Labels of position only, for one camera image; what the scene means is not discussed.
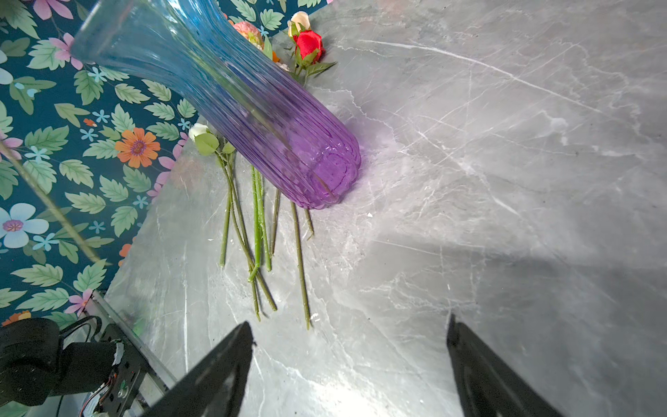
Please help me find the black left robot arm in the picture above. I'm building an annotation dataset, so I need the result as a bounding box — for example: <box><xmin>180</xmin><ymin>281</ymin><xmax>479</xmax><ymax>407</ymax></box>
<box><xmin>1</xmin><ymin>316</ymin><xmax>123</xmax><ymax>407</ymax></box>

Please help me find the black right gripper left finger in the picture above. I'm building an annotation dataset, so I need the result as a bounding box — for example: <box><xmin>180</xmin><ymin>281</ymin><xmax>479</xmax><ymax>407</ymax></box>
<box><xmin>144</xmin><ymin>321</ymin><xmax>255</xmax><ymax>417</ymax></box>

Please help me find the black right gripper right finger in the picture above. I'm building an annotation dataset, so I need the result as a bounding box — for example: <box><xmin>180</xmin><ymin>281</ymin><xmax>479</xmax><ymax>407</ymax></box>
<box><xmin>446</xmin><ymin>316</ymin><xmax>562</xmax><ymax>417</ymax></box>

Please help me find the pink carnation top flower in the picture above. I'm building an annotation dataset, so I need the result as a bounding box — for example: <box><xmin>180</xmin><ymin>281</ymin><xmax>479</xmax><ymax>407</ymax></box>
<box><xmin>233</xmin><ymin>21</ymin><xmax>264</xmax><ymax>50</ymax></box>

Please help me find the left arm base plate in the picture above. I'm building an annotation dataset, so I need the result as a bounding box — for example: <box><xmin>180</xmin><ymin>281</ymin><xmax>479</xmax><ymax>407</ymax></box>
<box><xmin>78</xmin><ymin>314</ymin><xmax>173</xmax><ymax>416</ymax></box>

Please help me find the purple blue glass vase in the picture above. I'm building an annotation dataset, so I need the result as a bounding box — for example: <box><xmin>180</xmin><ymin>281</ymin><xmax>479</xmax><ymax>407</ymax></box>
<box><xmin>71</xmin><ymin>1</ymin><xmax>361</xmax><ymax>210</ymax></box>

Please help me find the red rose at pile edge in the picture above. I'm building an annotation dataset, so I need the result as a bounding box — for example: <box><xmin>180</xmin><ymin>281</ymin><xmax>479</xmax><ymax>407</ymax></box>
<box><xmin>292</xmin><ymin>31</ymin><xmax>336</xmax><ymax>86</ymax></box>

